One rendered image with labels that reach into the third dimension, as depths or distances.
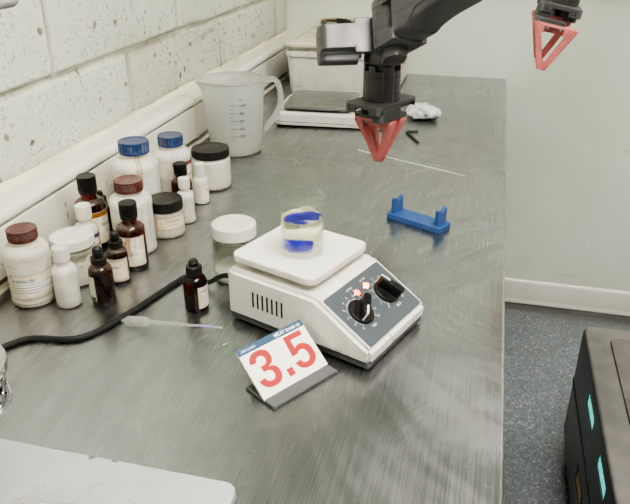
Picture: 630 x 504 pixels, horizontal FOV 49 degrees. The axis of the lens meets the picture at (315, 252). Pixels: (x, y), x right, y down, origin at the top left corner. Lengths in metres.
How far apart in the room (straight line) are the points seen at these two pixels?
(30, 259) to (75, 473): 0.33
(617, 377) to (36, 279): 1.11
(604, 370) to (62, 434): 1.12
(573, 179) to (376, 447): 1.71
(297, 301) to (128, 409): 0.21
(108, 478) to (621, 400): 1.05
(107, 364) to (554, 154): 1.71
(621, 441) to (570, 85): 1.16
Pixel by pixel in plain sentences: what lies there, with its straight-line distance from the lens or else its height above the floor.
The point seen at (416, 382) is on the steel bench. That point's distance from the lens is 0.75.
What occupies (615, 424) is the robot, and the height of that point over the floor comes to 0.36.
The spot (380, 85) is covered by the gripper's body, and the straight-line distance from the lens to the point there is 1.06.
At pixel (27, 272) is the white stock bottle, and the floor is 0.80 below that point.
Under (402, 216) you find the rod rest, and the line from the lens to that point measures 1.11.
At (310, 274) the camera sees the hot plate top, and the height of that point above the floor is 0.84.
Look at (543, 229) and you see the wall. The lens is 2.34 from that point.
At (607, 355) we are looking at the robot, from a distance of 1.59.
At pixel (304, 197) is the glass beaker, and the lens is 0.81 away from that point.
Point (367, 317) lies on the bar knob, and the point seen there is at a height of 0.80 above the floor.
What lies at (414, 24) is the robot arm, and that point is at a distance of 0.94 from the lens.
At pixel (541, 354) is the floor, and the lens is 2.20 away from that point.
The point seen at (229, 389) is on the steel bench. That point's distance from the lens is 0.74.
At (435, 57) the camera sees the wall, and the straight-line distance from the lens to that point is 2.18.
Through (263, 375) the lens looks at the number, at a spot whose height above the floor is 0.77.
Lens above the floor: 1.20
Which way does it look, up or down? 26 degrees down
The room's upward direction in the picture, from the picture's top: straight up
